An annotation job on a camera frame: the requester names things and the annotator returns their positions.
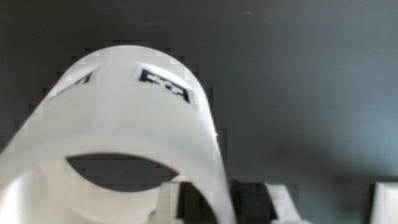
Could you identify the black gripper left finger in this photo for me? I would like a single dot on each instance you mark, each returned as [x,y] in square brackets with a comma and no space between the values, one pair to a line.
[264,203]

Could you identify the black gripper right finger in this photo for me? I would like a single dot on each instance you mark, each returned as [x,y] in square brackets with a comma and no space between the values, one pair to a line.
[384,211]

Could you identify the white lamp shade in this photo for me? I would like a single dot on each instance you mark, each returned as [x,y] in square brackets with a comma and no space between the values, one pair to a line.
[125,108]

